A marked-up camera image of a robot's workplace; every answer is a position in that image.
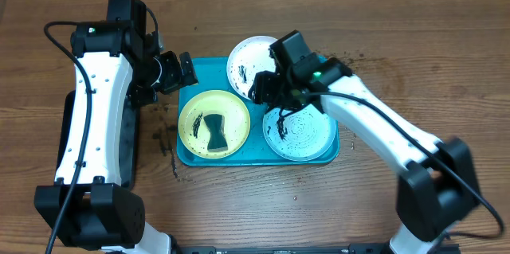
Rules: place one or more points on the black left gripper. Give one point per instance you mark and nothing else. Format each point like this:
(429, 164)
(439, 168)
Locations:
(178, 75)

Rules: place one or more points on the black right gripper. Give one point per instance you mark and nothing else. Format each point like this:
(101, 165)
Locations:
(264, 87)

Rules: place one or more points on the white plate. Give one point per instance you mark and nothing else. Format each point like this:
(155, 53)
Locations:
(246, 60)

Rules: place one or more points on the yellow-green plate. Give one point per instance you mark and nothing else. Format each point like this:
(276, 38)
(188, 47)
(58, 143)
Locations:
(192, 129)

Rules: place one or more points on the dark green sponge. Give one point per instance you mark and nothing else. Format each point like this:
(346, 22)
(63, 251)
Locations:
(215, 125)

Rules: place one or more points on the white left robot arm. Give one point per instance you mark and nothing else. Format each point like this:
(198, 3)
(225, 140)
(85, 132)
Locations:
(120, 67)

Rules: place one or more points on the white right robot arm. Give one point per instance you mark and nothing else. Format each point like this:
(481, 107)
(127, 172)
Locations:
(437, 181)

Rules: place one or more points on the blue plastic tray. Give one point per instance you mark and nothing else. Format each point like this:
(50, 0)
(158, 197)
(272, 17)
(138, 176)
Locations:
(212, 75)

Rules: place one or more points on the black water tray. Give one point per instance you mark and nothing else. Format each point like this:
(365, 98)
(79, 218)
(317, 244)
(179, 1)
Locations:
(128, 139)

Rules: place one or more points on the light blue plate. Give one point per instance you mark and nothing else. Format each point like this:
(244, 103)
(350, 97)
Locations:
(307, 136)

